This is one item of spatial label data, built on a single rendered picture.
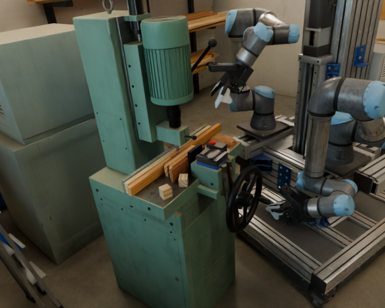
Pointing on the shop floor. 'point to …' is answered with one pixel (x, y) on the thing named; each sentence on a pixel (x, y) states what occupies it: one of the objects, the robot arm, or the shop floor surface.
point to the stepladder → (1, 245)
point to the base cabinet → (170, 255)
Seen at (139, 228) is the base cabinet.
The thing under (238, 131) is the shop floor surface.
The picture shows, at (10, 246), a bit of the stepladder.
